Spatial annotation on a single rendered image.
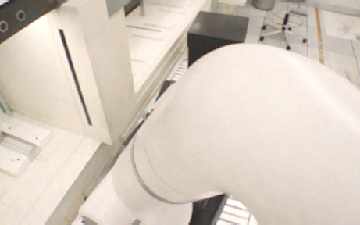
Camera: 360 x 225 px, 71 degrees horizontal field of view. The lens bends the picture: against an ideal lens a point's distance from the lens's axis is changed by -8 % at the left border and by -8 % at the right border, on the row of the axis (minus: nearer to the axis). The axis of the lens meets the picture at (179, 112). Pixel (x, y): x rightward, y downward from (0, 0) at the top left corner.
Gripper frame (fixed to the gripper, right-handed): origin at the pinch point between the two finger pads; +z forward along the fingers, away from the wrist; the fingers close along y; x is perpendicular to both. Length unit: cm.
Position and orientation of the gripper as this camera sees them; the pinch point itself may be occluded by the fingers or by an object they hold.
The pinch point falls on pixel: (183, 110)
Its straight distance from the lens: 62.8
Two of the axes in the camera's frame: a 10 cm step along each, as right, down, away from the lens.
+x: -0.1, -7.2, -7.0
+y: 8.8, 3.2, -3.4
